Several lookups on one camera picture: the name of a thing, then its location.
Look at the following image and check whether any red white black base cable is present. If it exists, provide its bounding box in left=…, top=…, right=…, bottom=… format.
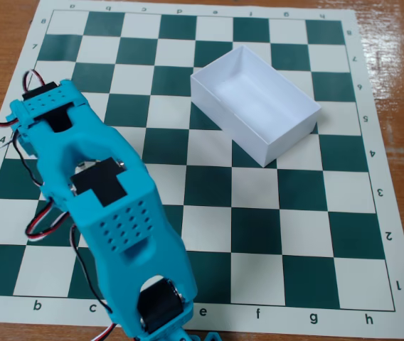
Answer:
left=25, top=197, right=118, bottom=341

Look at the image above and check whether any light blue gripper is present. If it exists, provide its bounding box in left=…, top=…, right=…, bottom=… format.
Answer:
left=8, top=100, right=40, bottom=159

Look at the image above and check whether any green and white chessboard mat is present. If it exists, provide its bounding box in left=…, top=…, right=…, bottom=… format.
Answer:
left=0, top=0, right=404, bottom=340

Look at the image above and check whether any white open cardboard box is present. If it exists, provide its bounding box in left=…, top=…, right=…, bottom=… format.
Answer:
left=190, top=45, right=322, bottom=168

